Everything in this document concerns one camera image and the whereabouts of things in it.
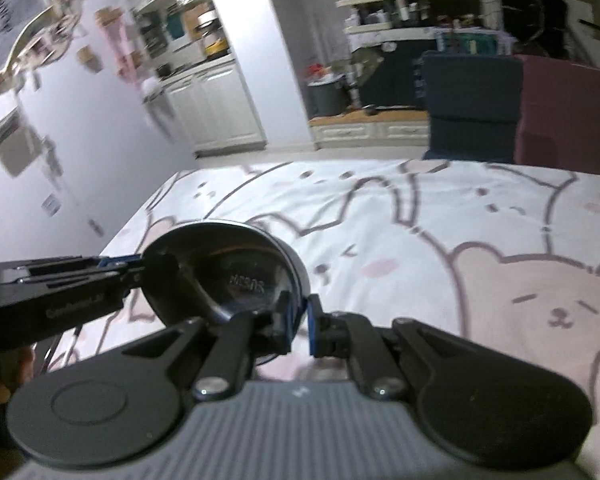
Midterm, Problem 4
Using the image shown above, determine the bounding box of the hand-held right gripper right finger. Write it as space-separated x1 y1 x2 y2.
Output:
306 294 486 401

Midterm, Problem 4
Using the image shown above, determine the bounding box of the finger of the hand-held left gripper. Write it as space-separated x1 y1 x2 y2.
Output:
96 266 149 307
19 254 149 287

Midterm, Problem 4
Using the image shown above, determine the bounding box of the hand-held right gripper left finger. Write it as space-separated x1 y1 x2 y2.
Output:
120 290 302 402

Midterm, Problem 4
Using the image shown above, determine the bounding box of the round steel bowl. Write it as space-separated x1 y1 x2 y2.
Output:
141 220 312 366

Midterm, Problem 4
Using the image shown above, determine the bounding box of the person's left hand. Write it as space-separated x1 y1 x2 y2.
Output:
0 345 37 406

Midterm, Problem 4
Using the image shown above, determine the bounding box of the white fridge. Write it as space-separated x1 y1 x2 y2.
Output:
0 0 198 281

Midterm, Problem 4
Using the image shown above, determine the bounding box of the printed cartoon tablecloth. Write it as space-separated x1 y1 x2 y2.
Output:
50 160 600 480

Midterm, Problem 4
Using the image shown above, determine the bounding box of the white fluffy fridge magnet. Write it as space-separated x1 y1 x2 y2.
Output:
140 77 167 103

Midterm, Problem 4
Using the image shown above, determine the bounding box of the white kitchen cabinet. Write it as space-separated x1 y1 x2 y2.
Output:
165 57 268 158

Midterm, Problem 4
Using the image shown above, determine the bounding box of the low wooden top cabinet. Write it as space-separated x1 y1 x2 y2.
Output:
309 109 431 151

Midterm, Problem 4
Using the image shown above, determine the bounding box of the grey bucket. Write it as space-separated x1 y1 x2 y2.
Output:
307 74 348 117

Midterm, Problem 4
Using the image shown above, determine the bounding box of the pink fridge decoration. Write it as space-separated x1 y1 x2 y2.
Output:
96 6 132 79

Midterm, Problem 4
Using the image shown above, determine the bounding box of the dark blue sideboard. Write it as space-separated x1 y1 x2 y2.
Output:
350 35 431 110

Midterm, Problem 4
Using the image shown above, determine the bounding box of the dark blue chair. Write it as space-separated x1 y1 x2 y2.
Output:
422 50 526 163

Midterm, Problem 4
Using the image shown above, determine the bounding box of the purple chair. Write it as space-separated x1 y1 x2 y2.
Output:
512 54 600 178

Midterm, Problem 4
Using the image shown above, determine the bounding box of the white wall shelf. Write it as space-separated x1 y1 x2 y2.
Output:
336 0 441 37

